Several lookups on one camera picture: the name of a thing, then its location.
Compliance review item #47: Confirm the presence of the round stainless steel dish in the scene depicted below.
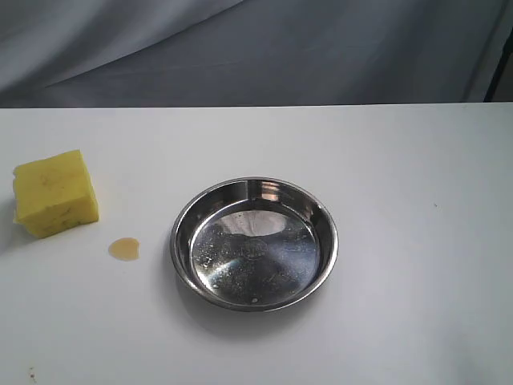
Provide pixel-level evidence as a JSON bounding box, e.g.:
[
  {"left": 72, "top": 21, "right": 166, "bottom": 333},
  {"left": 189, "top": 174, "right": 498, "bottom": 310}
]
[{"left": 169, "top": 176, "right": 339, "bottom": 312}]

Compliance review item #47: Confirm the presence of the yellow sponge block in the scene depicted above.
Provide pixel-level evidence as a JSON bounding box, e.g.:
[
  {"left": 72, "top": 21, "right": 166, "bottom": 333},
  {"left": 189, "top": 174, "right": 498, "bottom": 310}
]
[{"left": 13, "top": 150, "right": 99, "bottom": 239}]

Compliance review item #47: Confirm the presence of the small amber liquid spill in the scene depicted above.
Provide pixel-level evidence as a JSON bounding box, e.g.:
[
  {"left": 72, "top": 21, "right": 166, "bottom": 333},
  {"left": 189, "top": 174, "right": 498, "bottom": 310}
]
[{"left": 108, "top": 237, "right": 139, "bottom": 261}]

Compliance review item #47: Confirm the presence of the grey fabric backdrop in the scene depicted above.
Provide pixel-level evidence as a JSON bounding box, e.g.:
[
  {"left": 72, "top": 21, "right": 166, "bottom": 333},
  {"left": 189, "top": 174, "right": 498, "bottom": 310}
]
[{"left": 1, "top": 1, "right": 512, "bottom": 108}]

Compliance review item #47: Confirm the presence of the black stand pole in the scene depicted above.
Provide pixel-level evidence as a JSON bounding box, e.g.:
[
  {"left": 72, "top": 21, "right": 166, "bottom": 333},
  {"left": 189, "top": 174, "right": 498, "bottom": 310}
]
[{"left": 483, "top": 43, "right": 512, "bottom": 103}]

